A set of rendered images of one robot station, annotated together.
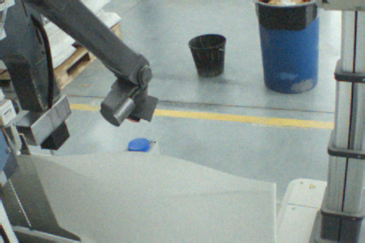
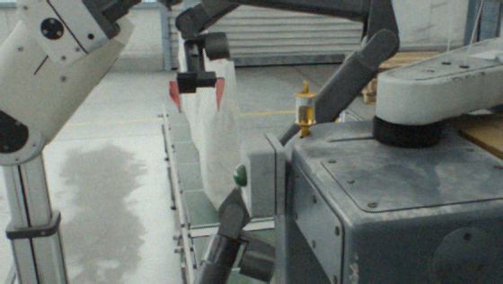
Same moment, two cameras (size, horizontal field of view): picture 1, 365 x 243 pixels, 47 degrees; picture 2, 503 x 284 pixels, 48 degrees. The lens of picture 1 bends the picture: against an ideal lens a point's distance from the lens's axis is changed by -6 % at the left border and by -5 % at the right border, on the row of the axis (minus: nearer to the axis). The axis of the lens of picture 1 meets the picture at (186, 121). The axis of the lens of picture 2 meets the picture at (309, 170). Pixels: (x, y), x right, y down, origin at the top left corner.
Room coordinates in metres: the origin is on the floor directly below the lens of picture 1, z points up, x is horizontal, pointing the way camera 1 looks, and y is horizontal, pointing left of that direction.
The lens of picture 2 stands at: (1.37, 0.85, 1.56)
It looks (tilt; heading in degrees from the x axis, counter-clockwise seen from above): 21 degrees down; 228
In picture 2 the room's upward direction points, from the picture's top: 1 degrees clockwise
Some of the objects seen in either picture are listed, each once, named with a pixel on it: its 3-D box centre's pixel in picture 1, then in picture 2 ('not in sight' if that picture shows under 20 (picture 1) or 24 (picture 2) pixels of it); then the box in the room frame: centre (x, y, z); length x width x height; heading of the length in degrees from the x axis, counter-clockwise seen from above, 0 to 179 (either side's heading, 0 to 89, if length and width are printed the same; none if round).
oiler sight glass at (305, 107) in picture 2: not in sight; (305, 108); (0.90, 0.31, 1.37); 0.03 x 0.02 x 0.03; 64
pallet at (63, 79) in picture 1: (58, 53); not in sight; (3.96, 1.12, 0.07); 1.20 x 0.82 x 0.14; 156
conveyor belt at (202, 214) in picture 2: not in sight; (207, 156); (-0.41, -2.11, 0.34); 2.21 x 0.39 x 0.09; 64
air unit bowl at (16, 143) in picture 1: (10, 136); not in sight; (0.70, 0.34, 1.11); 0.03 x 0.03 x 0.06
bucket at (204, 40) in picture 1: (208, 56); not in sight; (3.13, -0.26, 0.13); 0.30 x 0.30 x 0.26
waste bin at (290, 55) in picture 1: (289, 39); not in sight; (2.77, -0.80, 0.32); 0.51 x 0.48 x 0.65; 154
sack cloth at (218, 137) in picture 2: not in sight; (219, 127); (-0.09, -1.45, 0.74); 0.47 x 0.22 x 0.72; 62
